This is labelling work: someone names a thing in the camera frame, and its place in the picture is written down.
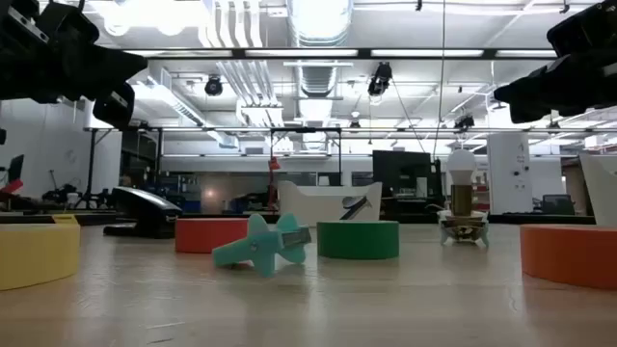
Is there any white plastic bin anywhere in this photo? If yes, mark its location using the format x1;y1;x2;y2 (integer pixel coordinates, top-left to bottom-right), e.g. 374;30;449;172
278;180;384;227

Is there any silver air duct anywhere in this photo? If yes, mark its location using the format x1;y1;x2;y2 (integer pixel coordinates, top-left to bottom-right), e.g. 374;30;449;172
286;0;356;97

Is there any green staple remover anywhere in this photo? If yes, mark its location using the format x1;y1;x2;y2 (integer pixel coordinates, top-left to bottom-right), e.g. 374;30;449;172
211;212;312;279

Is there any light bulb on metal base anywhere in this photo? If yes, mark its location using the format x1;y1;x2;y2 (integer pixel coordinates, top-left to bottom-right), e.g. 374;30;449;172
437;148;491;249

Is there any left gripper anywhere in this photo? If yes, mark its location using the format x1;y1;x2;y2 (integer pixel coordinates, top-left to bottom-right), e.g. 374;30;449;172
0;0;148;129

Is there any black cabinet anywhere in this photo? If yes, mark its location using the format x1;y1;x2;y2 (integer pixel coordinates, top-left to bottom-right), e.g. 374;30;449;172
371;149;445;221

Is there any green tape roll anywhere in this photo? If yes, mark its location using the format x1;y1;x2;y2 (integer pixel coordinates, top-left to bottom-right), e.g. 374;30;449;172
316;220;400;260

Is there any black stapler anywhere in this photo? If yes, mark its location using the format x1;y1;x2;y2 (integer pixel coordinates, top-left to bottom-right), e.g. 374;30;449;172
103;186;183;240

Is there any black aluminium table frame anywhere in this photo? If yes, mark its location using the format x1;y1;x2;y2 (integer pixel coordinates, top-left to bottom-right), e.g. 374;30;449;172
0;210;597;227

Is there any yellow tape roll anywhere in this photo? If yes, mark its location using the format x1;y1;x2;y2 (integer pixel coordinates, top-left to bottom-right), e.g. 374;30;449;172
0;222;82;292

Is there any red tape roll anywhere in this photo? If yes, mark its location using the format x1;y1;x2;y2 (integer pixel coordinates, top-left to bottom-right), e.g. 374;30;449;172
174;217;250;254

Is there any orange tape roll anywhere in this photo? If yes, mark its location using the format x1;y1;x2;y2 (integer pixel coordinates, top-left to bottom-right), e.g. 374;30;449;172
519;224;617;291

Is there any black ceiling spotlight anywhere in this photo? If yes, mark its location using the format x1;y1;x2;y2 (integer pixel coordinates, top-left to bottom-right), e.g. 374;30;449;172
204;74;225;96
366;61;394;96

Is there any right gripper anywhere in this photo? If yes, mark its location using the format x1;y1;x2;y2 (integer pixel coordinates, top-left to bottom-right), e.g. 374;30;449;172
494;0;617;124

